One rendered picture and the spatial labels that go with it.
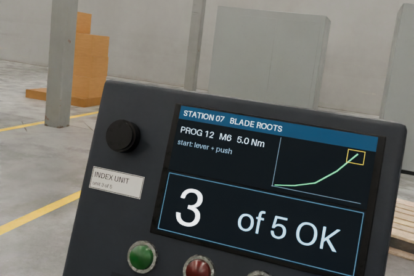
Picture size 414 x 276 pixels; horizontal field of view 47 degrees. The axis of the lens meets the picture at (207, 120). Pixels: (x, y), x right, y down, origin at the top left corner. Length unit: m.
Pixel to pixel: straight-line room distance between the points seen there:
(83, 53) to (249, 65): 2.83
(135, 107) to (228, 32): 7.68
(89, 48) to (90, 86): 0.64
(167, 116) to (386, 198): 0.19
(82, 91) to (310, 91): 3.84
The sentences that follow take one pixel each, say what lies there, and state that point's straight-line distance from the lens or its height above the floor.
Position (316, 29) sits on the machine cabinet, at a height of 1.72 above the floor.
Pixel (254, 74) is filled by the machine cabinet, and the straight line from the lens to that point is 7.96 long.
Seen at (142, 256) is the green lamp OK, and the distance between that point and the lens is 0.41.
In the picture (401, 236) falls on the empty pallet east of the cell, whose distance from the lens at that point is 3.64.
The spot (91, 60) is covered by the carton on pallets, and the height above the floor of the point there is 0.79.
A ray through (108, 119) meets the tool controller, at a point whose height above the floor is 1.22.
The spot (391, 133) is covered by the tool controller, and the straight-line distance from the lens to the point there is 0.38.
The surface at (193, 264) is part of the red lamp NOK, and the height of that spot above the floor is 1.12.
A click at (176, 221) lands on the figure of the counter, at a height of 1.15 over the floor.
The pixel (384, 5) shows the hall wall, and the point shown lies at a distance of 12.95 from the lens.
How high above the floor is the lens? 1.30
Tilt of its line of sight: 9 degrees down
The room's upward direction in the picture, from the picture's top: 7 degrees clockwise
